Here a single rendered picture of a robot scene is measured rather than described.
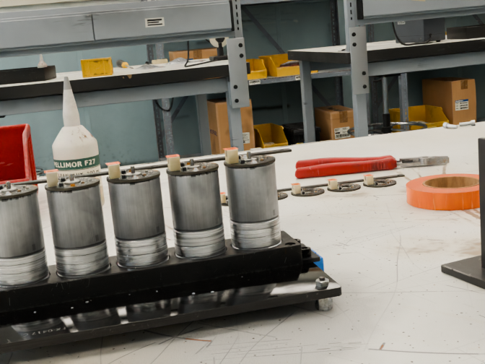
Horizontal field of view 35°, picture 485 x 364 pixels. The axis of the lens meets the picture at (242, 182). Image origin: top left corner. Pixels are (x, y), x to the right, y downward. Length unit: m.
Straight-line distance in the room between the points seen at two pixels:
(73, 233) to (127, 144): 4.41
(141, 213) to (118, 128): 4.39
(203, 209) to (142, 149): 4.42
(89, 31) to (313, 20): 2.59
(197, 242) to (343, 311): 0.07
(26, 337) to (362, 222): 0.24
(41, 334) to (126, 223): 0.07
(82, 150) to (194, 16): 2.06
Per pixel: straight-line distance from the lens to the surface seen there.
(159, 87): 2.68
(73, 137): 0.59
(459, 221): 0.49
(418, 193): 0.52
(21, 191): 0.36
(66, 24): 2.58
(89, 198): 0.36
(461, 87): 4.94
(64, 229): 0.36
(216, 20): 2.64
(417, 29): 3.02
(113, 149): 4.76
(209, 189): 0.36
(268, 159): 0.37
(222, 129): 4.41
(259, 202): 0.37
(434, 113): 5.03
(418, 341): 0.32
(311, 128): 3.45
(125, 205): 0.36
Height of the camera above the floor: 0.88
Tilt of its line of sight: 11 degrees down
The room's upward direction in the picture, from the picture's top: 5 degrees counter-clockwise
